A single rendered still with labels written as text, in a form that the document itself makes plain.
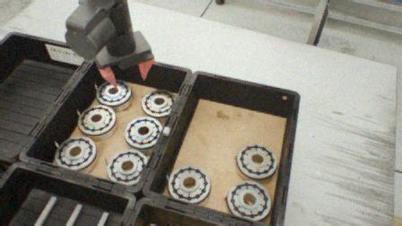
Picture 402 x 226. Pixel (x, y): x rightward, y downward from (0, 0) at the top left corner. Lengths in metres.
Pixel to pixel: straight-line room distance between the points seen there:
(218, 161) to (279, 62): 0.61
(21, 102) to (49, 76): 0.12
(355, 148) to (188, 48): 0.72
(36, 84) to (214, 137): 0.58
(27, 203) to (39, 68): 0.47
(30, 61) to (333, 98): 1.05
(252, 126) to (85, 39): 0.56
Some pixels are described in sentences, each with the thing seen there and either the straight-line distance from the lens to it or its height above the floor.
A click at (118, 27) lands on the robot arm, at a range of 0.61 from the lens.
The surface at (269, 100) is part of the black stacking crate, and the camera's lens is 0.95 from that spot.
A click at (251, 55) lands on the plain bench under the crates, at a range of 1.37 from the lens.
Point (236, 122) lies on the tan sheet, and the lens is 0.95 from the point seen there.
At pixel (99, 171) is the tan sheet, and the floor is 0.83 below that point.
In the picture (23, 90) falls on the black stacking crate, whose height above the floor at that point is 0.83.
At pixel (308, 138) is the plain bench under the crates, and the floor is 0.70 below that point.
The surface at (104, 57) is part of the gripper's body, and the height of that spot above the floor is 1.16.
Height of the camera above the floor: 1.58
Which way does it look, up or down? 51 degrees down
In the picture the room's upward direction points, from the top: 2 degrees clockwise
